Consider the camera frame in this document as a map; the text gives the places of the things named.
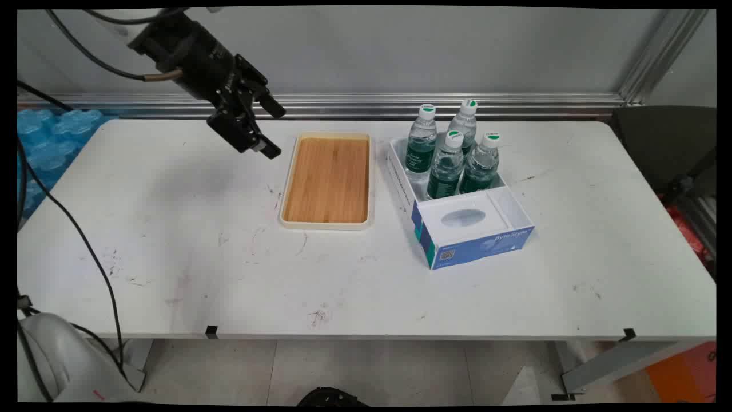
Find aluminium frame bar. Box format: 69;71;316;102
677;193;717;259

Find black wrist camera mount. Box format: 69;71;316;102
128;13;195;61

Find orange box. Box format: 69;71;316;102
645;342;717;403

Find white and blue cardboard box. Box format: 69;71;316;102
386;134;536;271

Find slanted aluminium frame post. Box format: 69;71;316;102
619;9;710;108

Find green label water bottle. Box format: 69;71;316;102
426;130;465;200
459;133;502;194
405;104;438;183
447;99;478;158

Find horizontal aluminium frame rail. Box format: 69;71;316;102
17;93;630;120

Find blue wrapped water bottle pack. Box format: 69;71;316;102
17;109;110;225

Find long black hanging cable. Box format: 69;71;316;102
17;80;128;379

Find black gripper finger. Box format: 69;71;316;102
206;108;283;160
234;55;287;120

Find red packaged goods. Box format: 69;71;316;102
663;200;711;265

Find bamboo tray with cream rim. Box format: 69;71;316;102
279;132;375;231

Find black round object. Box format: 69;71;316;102
296;387;370;407

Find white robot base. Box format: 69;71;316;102
17;312;145;404

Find black cable with brass plug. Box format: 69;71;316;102
45;9;185;82

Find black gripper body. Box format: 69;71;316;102
170;31;270;116

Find grey table leg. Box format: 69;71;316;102
121;339;154;393
554;340;690;397

